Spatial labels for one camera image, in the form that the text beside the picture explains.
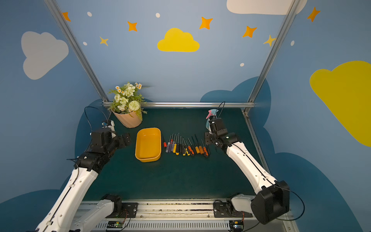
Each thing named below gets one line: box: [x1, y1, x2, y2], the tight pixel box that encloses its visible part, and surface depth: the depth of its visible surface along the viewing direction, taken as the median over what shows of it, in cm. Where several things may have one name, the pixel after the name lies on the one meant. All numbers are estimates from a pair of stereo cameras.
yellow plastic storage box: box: [134, 127, 162, 163], surface depth 101 cm
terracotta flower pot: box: [111, 110, 143, 129], surface depth 99 cm
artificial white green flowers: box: [107, 81, 148, 121], surface depth 90 cm
